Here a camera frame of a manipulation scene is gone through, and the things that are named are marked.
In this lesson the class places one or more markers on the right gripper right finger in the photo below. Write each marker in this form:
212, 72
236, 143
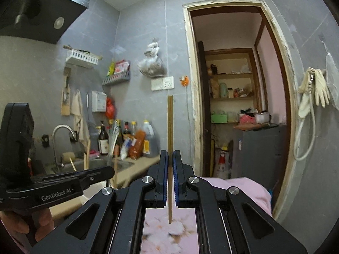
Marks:
181, 179

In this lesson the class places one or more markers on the hanging bag of dried goods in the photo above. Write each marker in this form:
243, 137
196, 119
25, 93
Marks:
152, 65

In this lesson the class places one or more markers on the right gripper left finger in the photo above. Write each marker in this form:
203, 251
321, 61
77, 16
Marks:
156, 180

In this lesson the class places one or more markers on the orange wall hook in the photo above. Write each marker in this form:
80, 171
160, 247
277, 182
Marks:
184, 81

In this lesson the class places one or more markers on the beige hanging cloth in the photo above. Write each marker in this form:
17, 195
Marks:
80, 124

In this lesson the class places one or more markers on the dark wine bottle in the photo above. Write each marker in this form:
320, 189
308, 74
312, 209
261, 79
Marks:
103, 140

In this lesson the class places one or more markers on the red plastic bag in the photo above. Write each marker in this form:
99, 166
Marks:
110, 110

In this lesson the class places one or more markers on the white wall box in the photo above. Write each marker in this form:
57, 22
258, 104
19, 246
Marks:
98, 101

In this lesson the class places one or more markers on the dark grey cabinet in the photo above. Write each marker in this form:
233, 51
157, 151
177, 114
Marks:
258, 154

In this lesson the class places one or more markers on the wooden shelf unit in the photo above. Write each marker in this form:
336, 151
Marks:
235, 86

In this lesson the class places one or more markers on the large oil jug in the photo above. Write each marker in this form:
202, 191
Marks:
150, 148

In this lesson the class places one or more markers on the cream rubber gloves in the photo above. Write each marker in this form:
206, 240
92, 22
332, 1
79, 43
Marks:
314, 90

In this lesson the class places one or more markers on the pink floral cloth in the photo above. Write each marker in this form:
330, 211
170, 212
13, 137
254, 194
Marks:
198, 225

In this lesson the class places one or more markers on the stainless steel sink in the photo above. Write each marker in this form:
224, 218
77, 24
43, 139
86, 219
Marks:
93, 163

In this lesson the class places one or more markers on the wooden knife holder board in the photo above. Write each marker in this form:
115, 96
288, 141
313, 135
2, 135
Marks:
65, 93

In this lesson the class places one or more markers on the grey wall shelf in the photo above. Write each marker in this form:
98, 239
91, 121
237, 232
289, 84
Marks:
117, 78

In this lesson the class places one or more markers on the white wall switch socket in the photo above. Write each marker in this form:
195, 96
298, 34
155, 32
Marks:
163, 83

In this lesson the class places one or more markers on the white plastic bag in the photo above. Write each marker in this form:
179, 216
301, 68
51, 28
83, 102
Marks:
125, 148

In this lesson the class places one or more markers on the wooden door frame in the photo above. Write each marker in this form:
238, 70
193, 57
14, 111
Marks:
241, 24

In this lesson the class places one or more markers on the chrome faucet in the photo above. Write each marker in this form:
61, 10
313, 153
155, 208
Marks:
59, 143

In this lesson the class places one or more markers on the black range hood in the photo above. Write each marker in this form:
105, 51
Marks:
41, 20

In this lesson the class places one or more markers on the small dark sauce bottle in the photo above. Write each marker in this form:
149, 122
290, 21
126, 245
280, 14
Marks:
126, 132

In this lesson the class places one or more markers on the orange spice bag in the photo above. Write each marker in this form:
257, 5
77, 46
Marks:
137, 146

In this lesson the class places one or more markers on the person left hand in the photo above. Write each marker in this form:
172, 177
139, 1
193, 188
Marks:
13, 222

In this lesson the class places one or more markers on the white wall basket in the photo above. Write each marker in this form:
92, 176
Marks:
81, 58

